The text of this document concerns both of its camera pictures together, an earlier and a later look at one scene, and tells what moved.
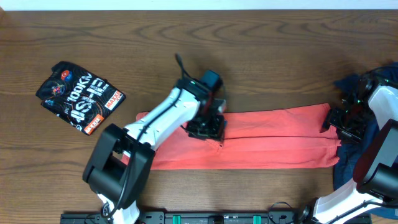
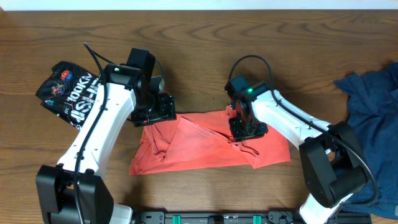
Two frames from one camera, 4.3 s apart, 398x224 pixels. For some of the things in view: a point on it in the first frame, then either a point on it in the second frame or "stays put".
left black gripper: (217, 134) → (168, 111)
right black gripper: (332, 118) → (239, 135)
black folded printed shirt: (78, 96) stays put
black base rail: (193, 217) stays put
